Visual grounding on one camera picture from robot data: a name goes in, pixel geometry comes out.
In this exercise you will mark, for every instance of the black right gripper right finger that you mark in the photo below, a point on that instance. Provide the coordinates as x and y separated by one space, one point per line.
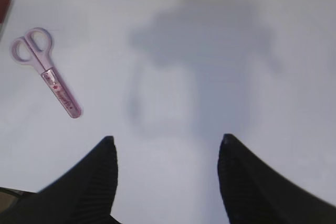
253 192

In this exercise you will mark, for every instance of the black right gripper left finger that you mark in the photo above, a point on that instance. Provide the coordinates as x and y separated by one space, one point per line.
85 194

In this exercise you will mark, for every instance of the red glitter pen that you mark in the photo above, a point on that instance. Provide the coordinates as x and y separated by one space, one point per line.
4 8

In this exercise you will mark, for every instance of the pink scissors with sheath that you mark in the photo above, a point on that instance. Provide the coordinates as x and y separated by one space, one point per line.
41 61

